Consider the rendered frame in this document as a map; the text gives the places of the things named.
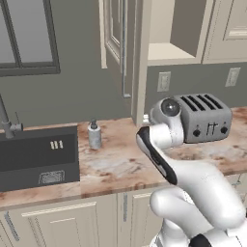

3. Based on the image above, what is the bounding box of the grey soap dispenser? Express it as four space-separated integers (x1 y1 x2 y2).
87 118 102 151

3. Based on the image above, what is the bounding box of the open cream cabinet door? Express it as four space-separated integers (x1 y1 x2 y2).
97 0 137 98

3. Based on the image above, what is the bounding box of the dark sink basin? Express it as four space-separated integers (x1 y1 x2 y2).
0 124 81 193

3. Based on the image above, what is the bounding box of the narrow cream base cabinet door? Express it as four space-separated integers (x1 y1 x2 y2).
117 187 168 247

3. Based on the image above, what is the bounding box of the wide cream base cabinet door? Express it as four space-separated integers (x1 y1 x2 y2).
0 192 119 247

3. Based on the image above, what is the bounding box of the grey sink tap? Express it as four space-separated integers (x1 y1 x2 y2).
0 94 24 140

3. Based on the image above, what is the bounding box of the grey four-slot toaster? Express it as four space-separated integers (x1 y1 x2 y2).
173 93 233 145

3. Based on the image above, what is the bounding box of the dark framed window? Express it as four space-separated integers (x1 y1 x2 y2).
0 0 62 78

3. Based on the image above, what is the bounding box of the cream wall outlet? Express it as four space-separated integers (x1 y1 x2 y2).
156 70 172 94
225 67 241 88

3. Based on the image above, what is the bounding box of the grey cabinet door handle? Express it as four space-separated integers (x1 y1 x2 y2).
121 0 132 98

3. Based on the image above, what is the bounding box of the cream open wall cabinet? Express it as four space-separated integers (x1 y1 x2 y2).
130 0 215 128

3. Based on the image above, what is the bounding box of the grey base cabinet handle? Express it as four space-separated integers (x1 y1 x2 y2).
123 191 129 223
3 210 21 243
233 174 243 188

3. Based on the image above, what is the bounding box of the closed cream wall cabinet door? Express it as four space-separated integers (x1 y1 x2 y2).
202 0 247 66

